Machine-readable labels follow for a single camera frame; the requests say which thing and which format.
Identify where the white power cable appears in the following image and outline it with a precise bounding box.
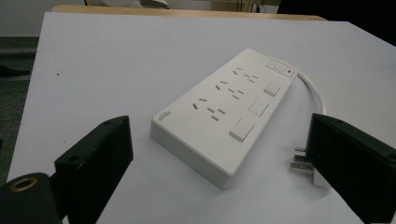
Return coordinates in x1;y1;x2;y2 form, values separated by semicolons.
294;70;328;116

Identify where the white power plug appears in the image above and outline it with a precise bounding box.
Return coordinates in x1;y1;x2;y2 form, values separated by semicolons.
290;147;329;189

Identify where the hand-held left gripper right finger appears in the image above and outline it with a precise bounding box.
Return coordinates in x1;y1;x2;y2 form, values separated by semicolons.
305;113;396;224

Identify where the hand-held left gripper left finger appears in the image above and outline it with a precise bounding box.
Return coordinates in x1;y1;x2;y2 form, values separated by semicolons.
53;115;134;224

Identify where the light wooden table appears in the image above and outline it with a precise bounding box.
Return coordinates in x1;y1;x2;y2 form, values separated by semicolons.
50;4;327;22

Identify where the white power strip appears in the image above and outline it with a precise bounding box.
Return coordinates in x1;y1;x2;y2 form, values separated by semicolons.
149;48;298;190

